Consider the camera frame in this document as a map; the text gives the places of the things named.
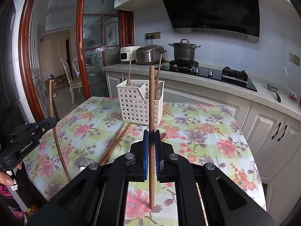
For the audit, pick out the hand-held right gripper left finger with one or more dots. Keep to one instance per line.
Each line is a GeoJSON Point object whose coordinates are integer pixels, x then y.
{"type": "Point", "coordinates": [146, 156]}

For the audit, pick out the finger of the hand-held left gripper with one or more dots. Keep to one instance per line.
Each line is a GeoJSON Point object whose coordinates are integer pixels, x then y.
{"type": "Point", "coordinates": [22, 129]}
{"type": "Point", "coordinates": [45, 125]}

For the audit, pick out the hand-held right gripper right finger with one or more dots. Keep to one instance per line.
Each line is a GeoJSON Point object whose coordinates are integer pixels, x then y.
{"type": "Point", "coordinates": [157, 156]}

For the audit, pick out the brown wooden chopstick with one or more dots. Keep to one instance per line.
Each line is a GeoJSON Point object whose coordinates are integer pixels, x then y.
{"type": "Point", "coordinates": [159, 68]}
{"type": "Point", "coordinates": [115, 143]}
{"type": "Point", "coordinates": [113, 138]}
{"type": "Point", "coordinates": [151, 110]}
{"type": "Point", "coordinates": [129, 70]}
{"type": "Point", "coordinates": [54, 131]}
{"type": "Point", "coordinates": [163, 136]}
{"type": "Point", "coordinates": [118, 143]}

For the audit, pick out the white perforated plastic basket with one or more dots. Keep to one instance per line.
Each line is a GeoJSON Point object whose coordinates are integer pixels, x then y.
{"type": "Point", "coordinates": [136, 103]}

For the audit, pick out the person's left forearm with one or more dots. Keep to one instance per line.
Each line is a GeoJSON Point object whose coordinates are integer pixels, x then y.
{"type": "Point", "coordinates": [6, 193]}

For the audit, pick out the person's left hand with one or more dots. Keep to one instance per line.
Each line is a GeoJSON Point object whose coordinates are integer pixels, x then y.
{"type": "Point", "coordinates": [5, 178]}

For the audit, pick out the floral tablecloth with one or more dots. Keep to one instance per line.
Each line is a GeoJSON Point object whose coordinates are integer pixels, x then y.
{"type": "Point", "coordinates": [199, 134]}

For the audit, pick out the cardboard boxes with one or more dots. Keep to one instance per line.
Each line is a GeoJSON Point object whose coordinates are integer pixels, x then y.
{"type": "Point", "coordinates": [60, 79]}

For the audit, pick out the white dining chair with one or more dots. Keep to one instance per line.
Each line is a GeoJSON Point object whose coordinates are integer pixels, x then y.
{"type": "Point", "coordinates": [70, 77]}

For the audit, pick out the black appliance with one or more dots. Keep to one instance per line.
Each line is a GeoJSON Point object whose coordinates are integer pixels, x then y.
{"type": "Point", "coordinates": [7, 75]}

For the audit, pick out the black glass gas stove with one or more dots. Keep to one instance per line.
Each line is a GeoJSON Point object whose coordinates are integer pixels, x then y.
{"type": "Point", "coordinates": [211, 76]}

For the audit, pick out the glass sliding door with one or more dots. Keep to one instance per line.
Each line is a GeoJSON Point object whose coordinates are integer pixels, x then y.
{"type": "Point", "coordinates": [101, 40]}

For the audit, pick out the silver rice cooker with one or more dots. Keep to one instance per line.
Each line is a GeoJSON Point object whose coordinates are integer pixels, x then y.
{"type": "Point", "coordinates": [149, 54]}

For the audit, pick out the white countertop appliance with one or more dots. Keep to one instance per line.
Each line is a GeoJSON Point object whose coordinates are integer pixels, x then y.
{"type": "Point", "coordinates": [125, 54]}

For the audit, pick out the dark grey lidded pot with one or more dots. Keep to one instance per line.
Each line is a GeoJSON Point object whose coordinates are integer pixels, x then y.
{"type": "Point", "coordinates": [184, 50]}

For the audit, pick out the white kitchen counter cabinet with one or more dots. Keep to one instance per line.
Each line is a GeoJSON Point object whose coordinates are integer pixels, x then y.
{"type": "Point", "coordinates": [270, 131]}

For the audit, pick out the black range hood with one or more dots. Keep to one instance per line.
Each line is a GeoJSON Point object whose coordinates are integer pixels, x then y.
{"type": "Point", "coordinates": [211, 7]}

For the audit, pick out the red wooden door frame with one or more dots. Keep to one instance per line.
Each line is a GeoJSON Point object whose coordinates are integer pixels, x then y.
{"type": "Point", "coordinates": [24, 51]}

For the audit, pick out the wall socket panel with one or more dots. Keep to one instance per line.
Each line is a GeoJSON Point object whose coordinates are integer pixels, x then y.
{"type": "Point", "coordinates": [294, 58]}
{"type": "Point", "coordinates": [153, 35]}

